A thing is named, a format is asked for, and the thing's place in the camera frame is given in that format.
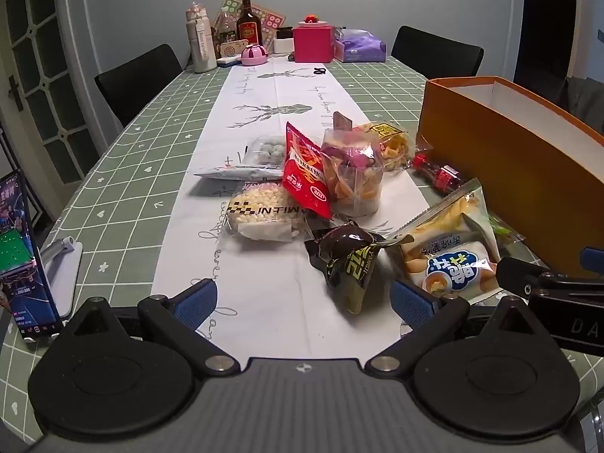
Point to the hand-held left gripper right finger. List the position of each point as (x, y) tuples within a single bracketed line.
[(413, 302)]

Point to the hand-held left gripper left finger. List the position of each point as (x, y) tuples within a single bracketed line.
[(198, 302)]

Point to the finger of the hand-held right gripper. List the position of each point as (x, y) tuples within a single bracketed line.
[(594, 259), (514, 273)]

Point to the bread packet with blue label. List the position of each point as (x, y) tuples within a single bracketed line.
[(453, 245)]

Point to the dark brown snack packet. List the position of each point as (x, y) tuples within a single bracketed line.
[(349, 259)]

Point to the orange cardboard box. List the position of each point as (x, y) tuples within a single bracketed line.
[(495, 165)]

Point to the puffed rice packet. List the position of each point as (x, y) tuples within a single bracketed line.
[(264, 207)]

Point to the small chocolate ball bottle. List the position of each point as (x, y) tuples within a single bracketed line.
[(439, 174)]

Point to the clear bag of colourful chips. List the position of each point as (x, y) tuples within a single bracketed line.
[(351, 179)]

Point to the waffle packet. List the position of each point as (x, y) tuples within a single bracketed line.
[(394, 144)]

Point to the clear pack of grey balls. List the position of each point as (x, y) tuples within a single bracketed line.
[(266, 151)]

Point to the red snack packet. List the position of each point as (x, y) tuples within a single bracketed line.
[(306, 174)]

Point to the grey phone stand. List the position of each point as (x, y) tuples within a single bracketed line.
[(63, 273)]

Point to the smartphone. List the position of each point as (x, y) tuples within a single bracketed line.
[(19, 255)]

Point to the white deer print table runner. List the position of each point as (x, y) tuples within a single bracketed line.
[(264, 99)]

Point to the black chair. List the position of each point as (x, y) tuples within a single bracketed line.
[(137, 80), (434, 52)]

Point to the small blue white box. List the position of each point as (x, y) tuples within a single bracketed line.
[(228, 61)]

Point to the white tumbler bottle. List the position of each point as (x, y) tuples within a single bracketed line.
[(203, 52)]

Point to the pink round gadget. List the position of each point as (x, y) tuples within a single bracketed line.
[(255, 54)]

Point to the small beige radio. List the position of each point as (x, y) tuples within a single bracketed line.
[(231, 48)]

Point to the purple tissue pack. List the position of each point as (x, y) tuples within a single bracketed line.
[(361, 47)]

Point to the white jar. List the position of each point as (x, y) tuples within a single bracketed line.
[(283, 45)]

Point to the clear plastic bottle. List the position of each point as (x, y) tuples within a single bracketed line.
[(226, 28)]

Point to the pink gift box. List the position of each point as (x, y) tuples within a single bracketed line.
[(314, 45)]

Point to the brown glass bottle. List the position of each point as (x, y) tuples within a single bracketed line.
[(249, 28)]

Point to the circle patterned board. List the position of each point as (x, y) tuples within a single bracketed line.
[(271, 23)]

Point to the white glazed door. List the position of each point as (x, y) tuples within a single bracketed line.
[(42, 56)]

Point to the small toy cake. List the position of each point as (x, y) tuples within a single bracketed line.
[(311, 21)]

